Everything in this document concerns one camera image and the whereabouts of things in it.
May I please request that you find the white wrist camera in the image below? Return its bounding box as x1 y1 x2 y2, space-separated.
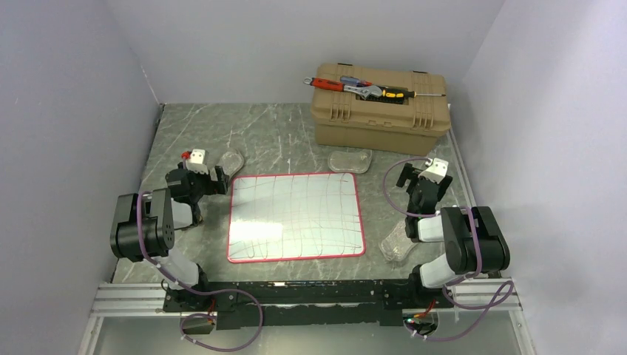
181 149 209 175
418 158 449 184

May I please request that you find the yellow black screwdriver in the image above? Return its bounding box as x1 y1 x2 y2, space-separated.
382 88 445 99

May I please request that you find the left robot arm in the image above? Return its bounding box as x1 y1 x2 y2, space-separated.
109 163 231 311

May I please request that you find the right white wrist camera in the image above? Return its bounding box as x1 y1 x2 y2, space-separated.
418 158 449 184

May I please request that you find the blue red screwdriver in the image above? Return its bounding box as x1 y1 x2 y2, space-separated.
340 75 373 87

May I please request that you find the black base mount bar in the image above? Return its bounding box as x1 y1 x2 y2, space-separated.
163 275 453 330

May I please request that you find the red framed whiteboard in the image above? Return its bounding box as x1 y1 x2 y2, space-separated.
226 172 366 263

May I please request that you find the tan plastic toolbox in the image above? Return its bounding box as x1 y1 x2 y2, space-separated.
311 63 451 155

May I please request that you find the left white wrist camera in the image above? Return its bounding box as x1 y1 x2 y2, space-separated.
181 149 209 175

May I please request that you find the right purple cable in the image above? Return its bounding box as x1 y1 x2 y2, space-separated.
382 156 515 343

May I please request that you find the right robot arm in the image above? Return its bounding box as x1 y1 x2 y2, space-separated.
396 159 511 307

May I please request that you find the purple cable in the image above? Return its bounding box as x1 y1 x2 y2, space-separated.
137 191 265 354
382 156 515 343

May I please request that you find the aluminium rail frame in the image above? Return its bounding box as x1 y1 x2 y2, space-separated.
78 277 513 354

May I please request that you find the red handled adjustable wrench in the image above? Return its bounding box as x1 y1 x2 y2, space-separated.
303 77 384 99

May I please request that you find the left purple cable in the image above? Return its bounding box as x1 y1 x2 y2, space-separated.
137 191 265 354

